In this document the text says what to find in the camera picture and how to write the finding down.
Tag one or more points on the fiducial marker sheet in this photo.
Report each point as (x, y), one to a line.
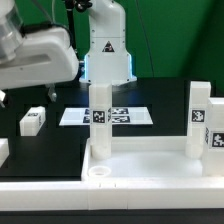
(117, 115)

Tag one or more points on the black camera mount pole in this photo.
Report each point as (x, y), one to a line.
(80, 6)

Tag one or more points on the white left obstacle block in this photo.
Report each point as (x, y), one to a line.
(4, 150)

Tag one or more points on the white desk top tray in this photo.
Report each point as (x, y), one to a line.
(147, 158)

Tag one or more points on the white front obstacle rail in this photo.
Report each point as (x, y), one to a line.
(152, 194)

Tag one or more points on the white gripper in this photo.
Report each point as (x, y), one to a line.
(45, 57)

